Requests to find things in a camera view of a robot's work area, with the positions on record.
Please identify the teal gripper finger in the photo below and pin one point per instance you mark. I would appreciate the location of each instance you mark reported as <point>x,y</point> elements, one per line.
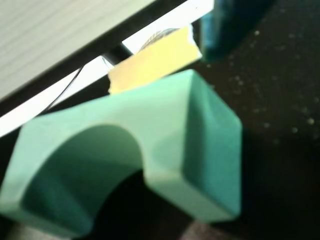
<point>225,30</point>

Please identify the yellow block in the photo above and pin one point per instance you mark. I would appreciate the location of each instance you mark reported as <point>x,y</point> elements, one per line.
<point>155,62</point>

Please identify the mint green arch block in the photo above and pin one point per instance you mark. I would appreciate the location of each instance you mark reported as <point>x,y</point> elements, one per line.
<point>130,120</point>

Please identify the black table leg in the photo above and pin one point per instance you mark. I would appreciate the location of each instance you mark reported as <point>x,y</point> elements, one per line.
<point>117,55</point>

